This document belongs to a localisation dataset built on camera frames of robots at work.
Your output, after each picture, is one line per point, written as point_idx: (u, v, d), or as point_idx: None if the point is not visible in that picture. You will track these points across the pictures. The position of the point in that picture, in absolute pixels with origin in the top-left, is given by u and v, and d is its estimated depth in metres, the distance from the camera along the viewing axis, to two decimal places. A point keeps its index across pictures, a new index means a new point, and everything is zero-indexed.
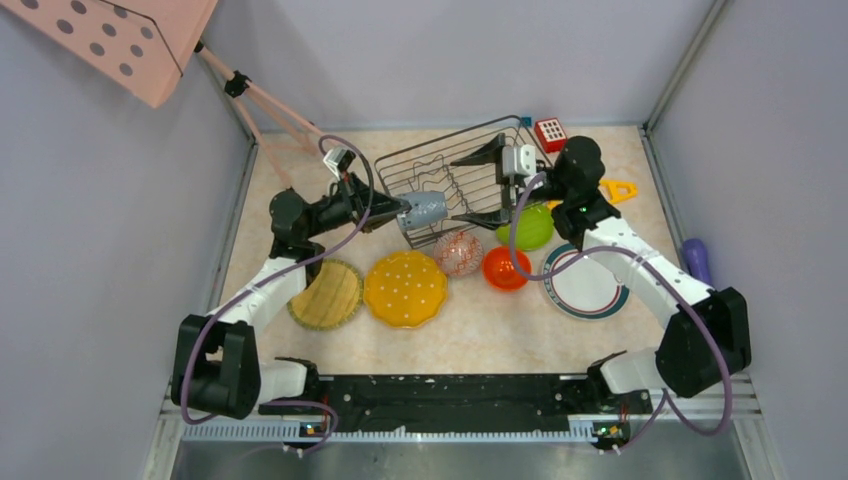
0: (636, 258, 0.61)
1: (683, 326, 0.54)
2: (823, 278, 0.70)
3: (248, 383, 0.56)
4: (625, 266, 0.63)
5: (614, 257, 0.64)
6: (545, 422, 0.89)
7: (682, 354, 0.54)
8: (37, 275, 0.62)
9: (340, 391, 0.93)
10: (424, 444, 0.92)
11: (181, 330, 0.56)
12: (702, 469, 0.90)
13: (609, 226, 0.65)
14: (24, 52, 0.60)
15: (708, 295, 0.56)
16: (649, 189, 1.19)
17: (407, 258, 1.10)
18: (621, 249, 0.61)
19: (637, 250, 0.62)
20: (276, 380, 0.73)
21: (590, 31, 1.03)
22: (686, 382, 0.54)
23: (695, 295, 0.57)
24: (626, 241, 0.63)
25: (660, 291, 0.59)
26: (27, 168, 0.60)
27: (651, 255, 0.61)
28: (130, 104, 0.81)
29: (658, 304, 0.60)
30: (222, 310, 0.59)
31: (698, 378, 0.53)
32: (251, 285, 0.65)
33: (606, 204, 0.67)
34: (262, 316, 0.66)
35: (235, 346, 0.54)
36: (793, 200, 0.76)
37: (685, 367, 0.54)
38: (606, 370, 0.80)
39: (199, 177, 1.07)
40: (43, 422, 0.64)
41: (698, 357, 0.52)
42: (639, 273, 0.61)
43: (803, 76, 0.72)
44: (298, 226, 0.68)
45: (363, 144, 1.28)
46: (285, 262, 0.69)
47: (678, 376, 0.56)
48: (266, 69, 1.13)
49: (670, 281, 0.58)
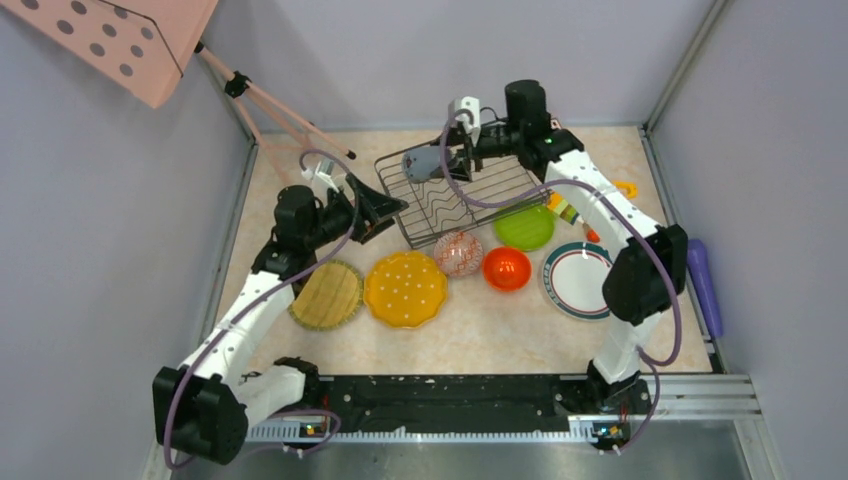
0: (595, 194, 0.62)
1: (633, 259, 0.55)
2: (824, 276, 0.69)
3: (232, 424, 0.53)
4: (584, 200, 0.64)
5: (575, 191, 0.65)
6: (545, 422, 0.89)
7: (624, 281, 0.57)
8: (37, 274, 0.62)
9: (340, 392, 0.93)
10: (424, 444, 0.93)
11: (155, 384, 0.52)
12: (702, 470, 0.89)
13: (572, 160, 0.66)
14: (25, 51, 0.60)
15: (656, 231, 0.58)
16: (649, 189, 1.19)
17: (407, 258, 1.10)
18: (581, 185, 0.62)
19: (596, 186, 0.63)
20: (270, 398, 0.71)
21: (590, 31, 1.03)
22: (626, 307, 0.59)
23: (647, 228, 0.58)
24: (587, 178, 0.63)
25: (613, 224, 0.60)
26: (25, 168, 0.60)
27: (609, 192, 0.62)
28: (130, 104, 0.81)
29: (609, 235, 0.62)
30: (197, 362, 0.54)
31: (639, 304, 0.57)
32: (226, 323, 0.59)
33: (570, 136, 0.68)
34: (243, 356, 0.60)
35: (210, 406, 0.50)
36: (793, 201, 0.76)
37: (626, 293, 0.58)
38: (597, 362, 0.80)
39: (199, 177, 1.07)
40: (42, 421, 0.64)
41: (641, 285, 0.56)
42: (597, 208, 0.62)
43: (804, 75, 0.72)
44: (303, 218, 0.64)
45: (362, 145, 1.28)
46: (269, 283, 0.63)
47: (617, 300, 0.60)
48: (267, 69, 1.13)
49: (624, 216, 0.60)
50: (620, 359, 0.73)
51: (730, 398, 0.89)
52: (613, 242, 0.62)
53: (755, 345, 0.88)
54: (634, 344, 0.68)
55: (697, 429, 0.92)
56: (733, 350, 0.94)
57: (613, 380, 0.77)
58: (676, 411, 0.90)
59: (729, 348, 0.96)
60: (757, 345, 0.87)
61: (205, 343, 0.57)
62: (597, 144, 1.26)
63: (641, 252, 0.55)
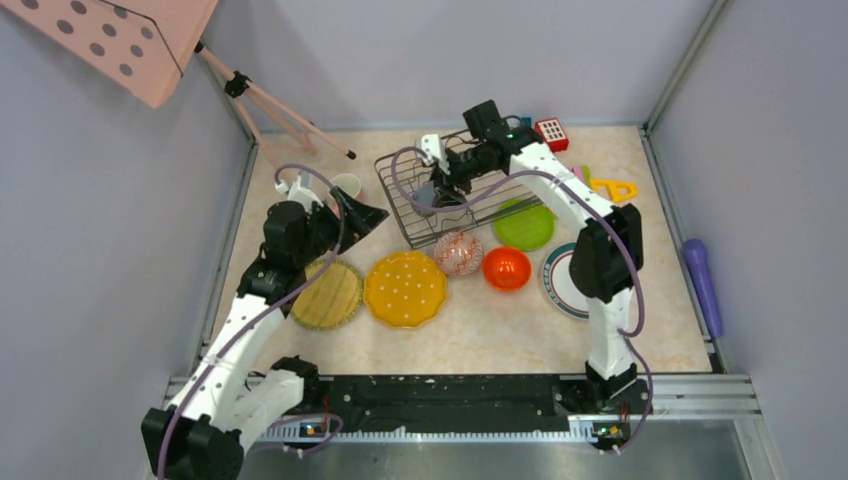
0: (554, 180, 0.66)
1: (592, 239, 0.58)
2: (825, 276, 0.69)
3: (226, 459, 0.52)
4: (546, 188, 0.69)
5: (537, 180, 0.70)
6: (545, 422, 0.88)
7: (587, 259, 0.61)
8: (37, 274, 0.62)
9: (340, 391, 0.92)
10: (424, 444, 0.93)
11: (143, 425, 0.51)
12: (702, 470, 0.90)
13: (532, 153, 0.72)
14: (24, 50, 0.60)
15: (612, 210, 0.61)
16: (650, 189, 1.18)
17: (407, 258, 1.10)
18: (542, 174, 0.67)
19: (555, 174, 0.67)
20: (269, 408, 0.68)
21: (590, 31, 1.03)
22: (592, 285, 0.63)
23: (603, 209, 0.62)
24: (547, 169, 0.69)
25: (573, 206, 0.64)
26: (24, 167, 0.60)
27: (567, 179, 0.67)
28: (130, 104, 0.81)
29: (569, 219, 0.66)
30: (184, 402, 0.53)
31: (602, 281, 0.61)
32: (212, 359, 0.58)
33: (529, 131, 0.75)
34: (233, 390, 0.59)
35: (200, 447, 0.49)
36: (793, 201, 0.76)
37: (589, 271, 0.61)
38: (593, 359, 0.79)
39: (199, 176, 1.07)
40: (43, 420, 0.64)
41: (602, 261, 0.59)
42: (557, 194, 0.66)
43: (803, 75, 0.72)
44: (290, 234, 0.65)
45: (362, 145, 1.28)
46: (255, 309, 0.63)
47: (583, 278, 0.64)
48: (267, 68, 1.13)
49: (582, 199, 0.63)
50: (609, 351, 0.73)
51: (730, 398, 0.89)
52: (574, 225, 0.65)
53: (755, 345, 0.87)
54: (620, 327, 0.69)
55: (697, 428, 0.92)
56: (733, 349, 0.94)
57: (610, 373, 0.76)
58: (676, 411, 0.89)
59: (729, 348, 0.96)
60: (757, 345, 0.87)
61: (192, 380, 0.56)
62: (597, 144, 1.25)
63: (598, 229, 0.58)
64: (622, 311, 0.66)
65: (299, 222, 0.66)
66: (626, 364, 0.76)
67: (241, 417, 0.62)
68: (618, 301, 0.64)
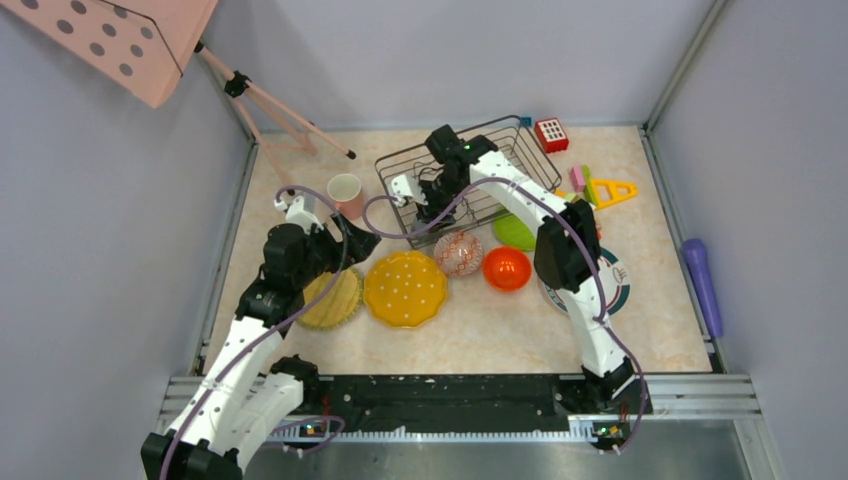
0: (511, 184, 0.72)
1: (549, 233, 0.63)
2: (825, 277, 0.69)
3: None
4: (504, 192, 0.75)
5: (495, 186, 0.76)
6: (545, 422, 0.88)
7: (547, 252, 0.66)
8: (35, 273, 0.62)
9: (340, 391, 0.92)
10: (424, 444, 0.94)
11: (143, 450, 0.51)
12: (702, 470, 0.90)
13: (490, 161, 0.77)
14: (24, 49, 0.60)
15: (565, 207, 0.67)
16: (650, 189, 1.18)
17: (407, 258, 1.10)
18: (499, 179, 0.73)
19: (511, 178, 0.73)
20: (267, 423, 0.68)
21: (589, 31, 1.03)
22: (555, 277, 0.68)
23: (558, 207, 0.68)
24: (502, 174, 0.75)
25: (529, 207, 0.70)
26: (23, 166, 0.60)
27: (522, 182, 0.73)
28: (130, 103, 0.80)
29: (528, 218, 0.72)
30: (183, 428, 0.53)
31: (564, 273, 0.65)
32: (211, 382, 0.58)
33: (484, 141, 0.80)
34: (232, 413, 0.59)
35: (198, 473, 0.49)
36: (793, 201, 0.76)
37: (551, 265, 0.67)
38: (586, 361, 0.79)
39: (199, 176, 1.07)
40: (42, 420, 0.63)
41: (562, 254, 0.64)
42: (514, 197, 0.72)
43: (802, 76, 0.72)
44: (290, 258, 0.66)
45: (362, 145, 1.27)
46: (254, 332, 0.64)
47: (548, 272, 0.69)
48: (267, 68, 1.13)
49: (538, 199, 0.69)
50: (590, 343, 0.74)
51: (730, 398, 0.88)
52: (533, 224, 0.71)
53: (755, 345, 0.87)
54: (593, 314, 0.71)
55: (696, 428, 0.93)
56: (733, 349, 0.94)
57: (604, 370, 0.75)
58: (676, 411, 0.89)
59: (729, 348, 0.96)
60: (757, 345, 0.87)
61: (191, 404, 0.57)
62: (597, 144, 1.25)
63: (554, 224, 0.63)
64: (593, 300, 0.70)
65: (299, 244, 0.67)
66: (619, 356, 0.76)
67: (239, 433, 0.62)
68: (586, 290, 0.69)
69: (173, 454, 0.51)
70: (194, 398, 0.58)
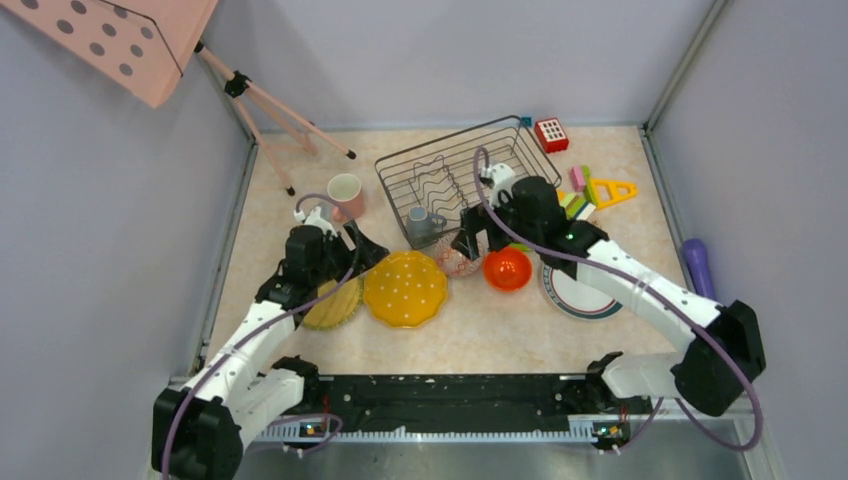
0: (638, 283, 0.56)
1: (703, 354, 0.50)
2: (825, 276, 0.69)
3: (228, 449, 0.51)
4: (625, 290, 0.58)
5: (613, 282, 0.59)
6: (545, 422, 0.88)
7: (700, 375, 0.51)
8: (35, 272, 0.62)
9: (340, 391, 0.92)
10: (424, 444, 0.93)
11: (156, 404, 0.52)
12: (702, 470, 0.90)
13: (602, 253, 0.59)
14: (25, 50, 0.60)
15: (718, 312, 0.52)
16: (650, 189, 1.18)
17: (407, 258, 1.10)
18: (621, 276, 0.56)
19: (636, 274, 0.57)
20: (270, 410, 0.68)
21: (588, 32, 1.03)
22: (707, 403, 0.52)
23: (706, 314, 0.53)
24: (620, 266, 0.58)
25: (668, 314, 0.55)
26: (24, 166, 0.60)
27: (652, 280, 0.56)
28: (130, 103, 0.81)
29: (667, 328, 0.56)
30: (198, 385, 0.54)
31: (723, 399, 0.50)
32: (230, 348, 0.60)
33: (591, 227, 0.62)
34: (243, 381, 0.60)
35: (209, 427, 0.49)
36: (793, 201, 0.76)
37: (701, 388, 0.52)
38: (607, 377, 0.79)
39: (199, 176, 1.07)
40: (43, 420, 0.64)
41: (718, 376, 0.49)
42: (644, 298, 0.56)
43: (803, 76, 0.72)
44: (311, 256, 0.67)
45: (362, 144, 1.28)
46: (272, 313, 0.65)
47: (695, 394, 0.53)
48: (266, 68, 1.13)
49: (677, 304, 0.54)
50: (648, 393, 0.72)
51: None
52: (674, 335, 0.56)
53: None
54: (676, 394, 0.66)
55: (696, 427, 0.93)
56: None
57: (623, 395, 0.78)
58: (676, 411, 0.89)
59: None
60: None
61: (207, 367, 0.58)
62: (597, 144, 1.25)
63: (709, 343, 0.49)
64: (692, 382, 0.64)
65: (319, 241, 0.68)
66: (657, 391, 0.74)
67: (242, 412, 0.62)
68: None
69: (185, 410, 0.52)
70: (211, 362, 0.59)
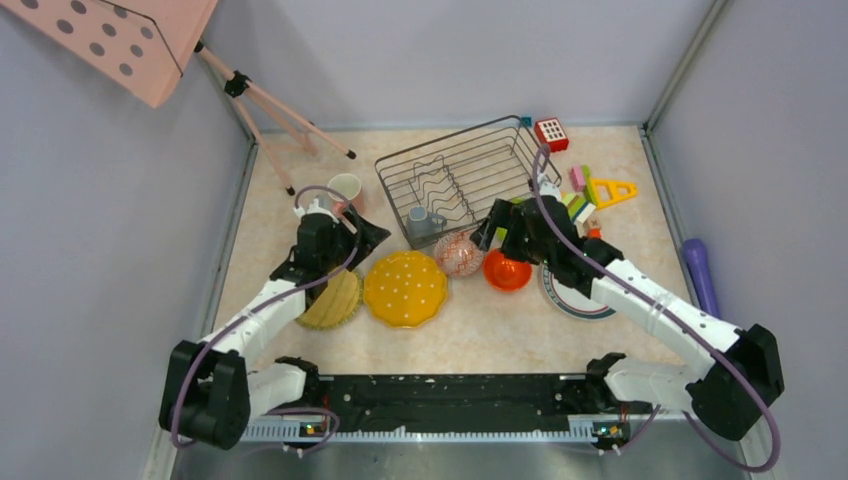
0: (656, 306, 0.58)
1: (722, 380, 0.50)
2: (824, 277, 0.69)
3: (237, 405, 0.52)
4: (643, 312, 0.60)
5: (631, 305, 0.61)
6: (545, 422, 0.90)
7: (718, 400, 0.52)
8: (35, 272, 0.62)
9: (340, 391, 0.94)
10: (424, 444, 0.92)
11: (171, 355, 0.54)
12: (701, 470, 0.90)
13: (619, 269, 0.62)
14: (25, 50, 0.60)
15: (736, 337, 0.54)
16: (650, 189, 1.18)
17: (407, 258, 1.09)
18: (641, 298, 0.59)
19: (653, 295, 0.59)
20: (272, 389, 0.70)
21: (589, 32, 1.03)
22: (725, 427, 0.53)
23: (725, 338, 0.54)
24: (638, 286, 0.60)
25: (685, 337, 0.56)
26: (23, 166, 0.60)
27: (670, 302, 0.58)
28: (130, 103, 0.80)
29: (685, 351, 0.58)
30: (215, 339, 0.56)
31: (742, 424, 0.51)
32: (247, 310, 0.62)
33: (606, 246, 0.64)
34: (256, 344, 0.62)
35: (223, 377, 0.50)
36: (793, 202, 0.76)
37: (719, 413, 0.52)
38: (611, 380, 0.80)
39: (199, 176, 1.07)
40: (43, 421, 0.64)
41: (737, 401, 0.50)
42: (662, 321, 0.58)
43: (803, 76, 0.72)
44: (321, 240, 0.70)
45: (362, 144, 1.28)
46: (284, 286, 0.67)
47: (713, 417, 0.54)
48: (266, 68, 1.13)
49: (696, 328, 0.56)
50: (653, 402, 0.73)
51: None
52: (691, 359, 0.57)
53: None
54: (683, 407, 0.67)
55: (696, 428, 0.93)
56: None
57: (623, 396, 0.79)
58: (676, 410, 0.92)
59: None
60: None
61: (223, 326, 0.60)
62: (597, 144, 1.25)
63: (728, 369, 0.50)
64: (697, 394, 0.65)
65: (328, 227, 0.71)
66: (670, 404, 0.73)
67: None
68: None
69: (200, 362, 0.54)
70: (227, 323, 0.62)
